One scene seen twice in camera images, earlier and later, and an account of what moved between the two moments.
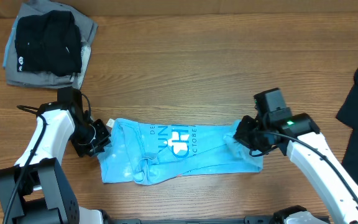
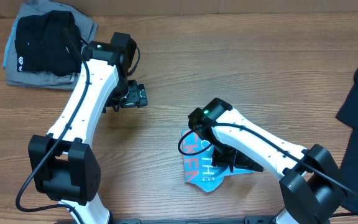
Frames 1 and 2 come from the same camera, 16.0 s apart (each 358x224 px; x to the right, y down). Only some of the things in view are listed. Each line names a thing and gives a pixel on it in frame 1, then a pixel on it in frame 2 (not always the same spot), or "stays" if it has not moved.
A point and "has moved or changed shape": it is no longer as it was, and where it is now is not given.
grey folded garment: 87,28 stays
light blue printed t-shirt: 145,154 has moved or changed shape
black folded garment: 48,43 stays
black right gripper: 245,130 → 229,158
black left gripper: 96,148 → 137,96
